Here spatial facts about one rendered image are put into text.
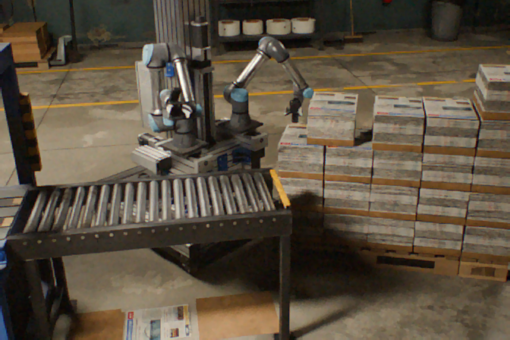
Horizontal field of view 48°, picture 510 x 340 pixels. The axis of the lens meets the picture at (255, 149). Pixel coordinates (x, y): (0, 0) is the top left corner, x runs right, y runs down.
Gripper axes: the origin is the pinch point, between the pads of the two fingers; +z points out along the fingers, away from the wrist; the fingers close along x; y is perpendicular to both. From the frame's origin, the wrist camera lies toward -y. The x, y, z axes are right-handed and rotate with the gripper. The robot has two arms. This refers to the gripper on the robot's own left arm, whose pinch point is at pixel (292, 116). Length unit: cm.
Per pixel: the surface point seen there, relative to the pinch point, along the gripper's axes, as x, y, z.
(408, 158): 76, -6, 45
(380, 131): 58, 10, 45
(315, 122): 19.5, 12.3, 42.7
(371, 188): 56, -28, 45
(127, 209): -65, -6, 134
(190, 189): -41, -6, 108
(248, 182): -12, -6, 94
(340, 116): 34, 17, 44
